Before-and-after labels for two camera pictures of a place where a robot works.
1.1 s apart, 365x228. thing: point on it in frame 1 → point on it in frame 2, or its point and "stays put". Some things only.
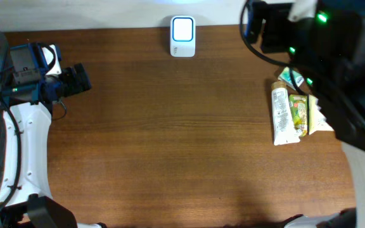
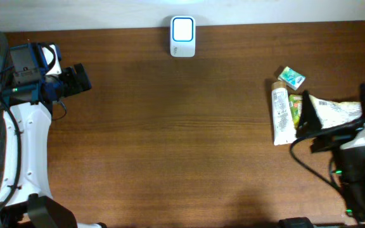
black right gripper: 267,12 → 308,117
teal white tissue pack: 286,76 stays put
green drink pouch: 298,104 stays put
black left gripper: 76,87 stays put
